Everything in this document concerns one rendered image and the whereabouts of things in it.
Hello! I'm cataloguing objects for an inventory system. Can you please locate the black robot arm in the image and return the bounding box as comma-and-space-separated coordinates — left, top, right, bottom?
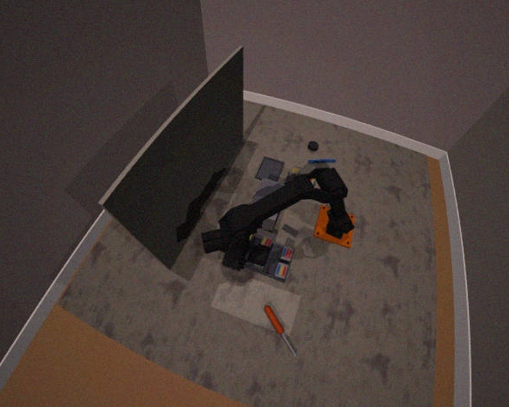
201, 168, 354, 271

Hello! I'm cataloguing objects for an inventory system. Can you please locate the orange-handled screwdriver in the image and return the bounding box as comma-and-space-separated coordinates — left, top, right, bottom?
264, 306, 296, 356

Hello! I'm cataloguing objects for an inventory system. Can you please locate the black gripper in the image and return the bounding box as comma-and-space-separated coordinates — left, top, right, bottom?
231, 240, 271, 266

